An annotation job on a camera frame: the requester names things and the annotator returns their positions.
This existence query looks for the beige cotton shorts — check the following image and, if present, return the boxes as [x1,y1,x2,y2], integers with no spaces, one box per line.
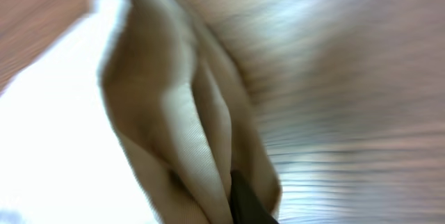
[0,0,282,224]

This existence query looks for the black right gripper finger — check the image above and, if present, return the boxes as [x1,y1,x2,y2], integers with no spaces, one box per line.
[229,170,278,224]

